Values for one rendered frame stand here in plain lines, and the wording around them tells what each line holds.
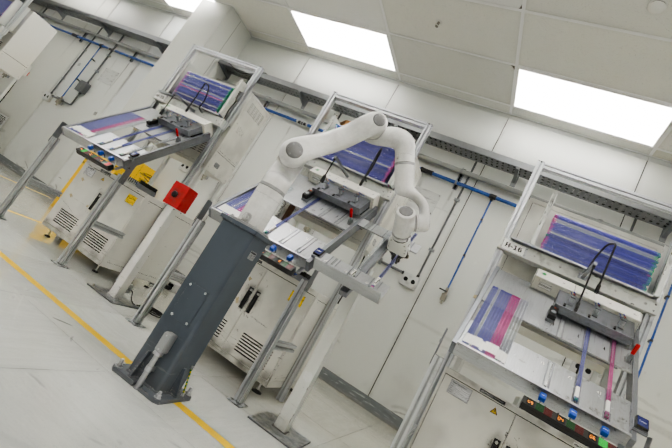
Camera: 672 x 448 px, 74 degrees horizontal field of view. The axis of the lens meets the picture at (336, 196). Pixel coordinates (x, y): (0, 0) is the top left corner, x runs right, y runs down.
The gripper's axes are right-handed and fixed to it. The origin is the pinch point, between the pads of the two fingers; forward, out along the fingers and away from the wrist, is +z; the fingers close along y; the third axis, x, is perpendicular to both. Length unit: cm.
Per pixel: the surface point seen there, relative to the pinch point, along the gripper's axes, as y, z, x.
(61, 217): 235, 73, 45
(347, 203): 47, 15, -33
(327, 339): 10.8, 26.1, 40.8
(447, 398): -47, 43, 26
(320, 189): 67, 16, -35
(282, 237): 59, 12, 12
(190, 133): 183, 24, -39
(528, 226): -48, 17, -81
